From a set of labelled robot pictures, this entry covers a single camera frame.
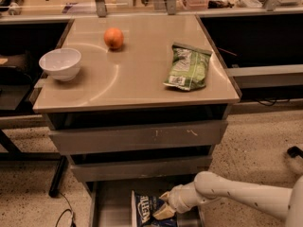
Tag middle grey drawer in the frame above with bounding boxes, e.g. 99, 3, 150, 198
67, 156, 212, 183

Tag white bowl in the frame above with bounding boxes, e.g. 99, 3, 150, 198
39, 48, 81, 81

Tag black table leg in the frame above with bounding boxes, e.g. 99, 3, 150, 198
48, 156, 67, 198

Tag black chair base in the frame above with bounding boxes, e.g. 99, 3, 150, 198
287, 146, 303, 158

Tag orange fruit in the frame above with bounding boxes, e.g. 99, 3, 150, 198
103, 27, 124, 50

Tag blue chip bag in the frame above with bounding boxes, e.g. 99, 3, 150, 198
132, 191, 178, 227

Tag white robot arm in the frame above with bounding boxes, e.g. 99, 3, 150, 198
153, 171, 303, 227

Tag bottom open grey drawer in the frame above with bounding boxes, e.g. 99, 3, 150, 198
89, 176, 192, 227

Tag green chip bag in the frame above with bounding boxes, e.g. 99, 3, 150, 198
164, 43, 212, 92

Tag black floor cable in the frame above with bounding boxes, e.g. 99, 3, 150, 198
54, 192, 78, 227

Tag top grey drawer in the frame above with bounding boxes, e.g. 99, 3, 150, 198
49, 120, 227, 155

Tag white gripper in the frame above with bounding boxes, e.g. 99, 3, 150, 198
152, 186, 189, 220

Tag grey drawer cabinet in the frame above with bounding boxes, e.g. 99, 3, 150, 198
32, 14, 242, 227

